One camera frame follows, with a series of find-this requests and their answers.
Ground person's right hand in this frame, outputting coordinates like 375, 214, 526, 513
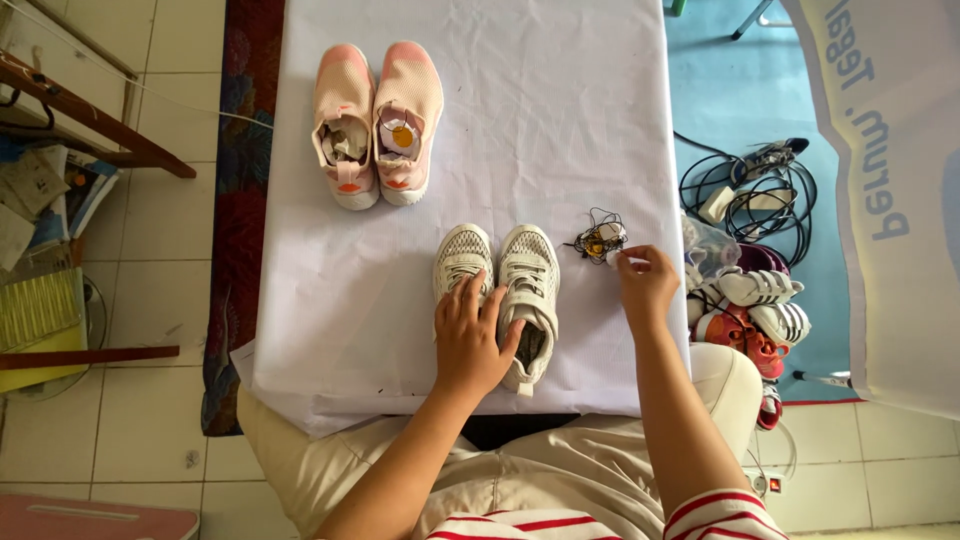
615, 243, 681, 336

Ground person's left hand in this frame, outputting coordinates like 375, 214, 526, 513
432, 269, 528, 399

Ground beige mesh strap sneaker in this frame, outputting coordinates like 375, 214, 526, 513
495, 224, 561, 399

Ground beige mesh lace-up sneaker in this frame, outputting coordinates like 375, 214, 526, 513
432, 223, 497, 343

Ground clear plastic bag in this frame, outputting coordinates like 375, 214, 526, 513
681, 213, 743, 273

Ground white power adapter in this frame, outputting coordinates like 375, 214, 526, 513
696, 185, 737, 225

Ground heap of shoes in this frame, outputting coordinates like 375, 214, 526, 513
682, 240, 813, 433

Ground beige trousers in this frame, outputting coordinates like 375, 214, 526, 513
236, 342, 765, 540

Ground metal rod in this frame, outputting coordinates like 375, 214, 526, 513
792, 369, 854, 390

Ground white table cloth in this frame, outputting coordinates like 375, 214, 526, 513
230, 0, 692, 441

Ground white paper shoe stuffing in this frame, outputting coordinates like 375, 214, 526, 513
378, 120, 422, 159

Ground white power strip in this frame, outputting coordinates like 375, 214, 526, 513
741, 468, 787, 498

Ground red white striped shirt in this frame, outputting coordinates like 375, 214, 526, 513
423, 489, 790, 540

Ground crumpled paper shoe stuffing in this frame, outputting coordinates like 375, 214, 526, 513
321, 120, 369, 165

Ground dark patterned rug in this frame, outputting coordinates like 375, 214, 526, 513
200, 0, 287, 438

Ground white printed banner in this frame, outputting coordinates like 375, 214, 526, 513
779, 0, 960, 422

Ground pink knit sneaker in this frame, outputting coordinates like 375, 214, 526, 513
372, 40, 445, 207
311, 43, 381, 212

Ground metal chair leg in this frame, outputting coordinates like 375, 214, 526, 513
730, 0, 793, 41

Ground brown wooden bar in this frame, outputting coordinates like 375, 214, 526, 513
0, 344, 182, 372

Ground pink plastic stool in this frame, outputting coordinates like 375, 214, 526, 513
0, 492, 202, 540

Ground green woven mat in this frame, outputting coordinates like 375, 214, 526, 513
0, 266, 89, 396

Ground brown wooden table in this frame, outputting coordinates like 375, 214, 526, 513
0, 48, 198, 180

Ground pile of papers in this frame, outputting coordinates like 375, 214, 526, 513
0, 142, 122, 273

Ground bundle of tags with strings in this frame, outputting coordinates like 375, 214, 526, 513
564, 207, 630, 266

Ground tangle of black cables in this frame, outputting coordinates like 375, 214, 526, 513
672, 130, 819, 269

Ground thin white cable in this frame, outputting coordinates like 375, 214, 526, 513
0, 0, 276, 131

